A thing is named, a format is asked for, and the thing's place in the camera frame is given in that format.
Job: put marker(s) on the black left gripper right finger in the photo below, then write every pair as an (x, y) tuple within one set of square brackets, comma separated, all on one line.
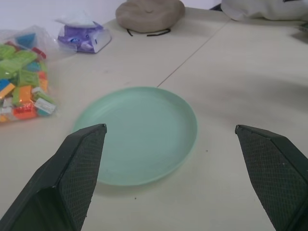
[(269, 168)]

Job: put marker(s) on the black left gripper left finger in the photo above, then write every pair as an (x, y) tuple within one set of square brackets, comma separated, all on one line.
[(72, 173)]

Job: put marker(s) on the mint green round plate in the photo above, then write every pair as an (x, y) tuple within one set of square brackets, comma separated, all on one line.
[(146, 134)]

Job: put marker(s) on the clear bag of colourful bricks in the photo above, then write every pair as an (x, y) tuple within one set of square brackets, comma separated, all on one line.
[(21, 77)]

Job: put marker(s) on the purple tissue pack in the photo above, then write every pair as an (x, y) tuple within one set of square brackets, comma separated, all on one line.
[(84, 36)]

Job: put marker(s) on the white cloth bag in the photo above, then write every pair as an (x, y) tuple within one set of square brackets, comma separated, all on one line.
[(264, 9)]

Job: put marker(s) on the beige cloth hat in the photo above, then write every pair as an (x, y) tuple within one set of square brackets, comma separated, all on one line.
[(149, 14)]

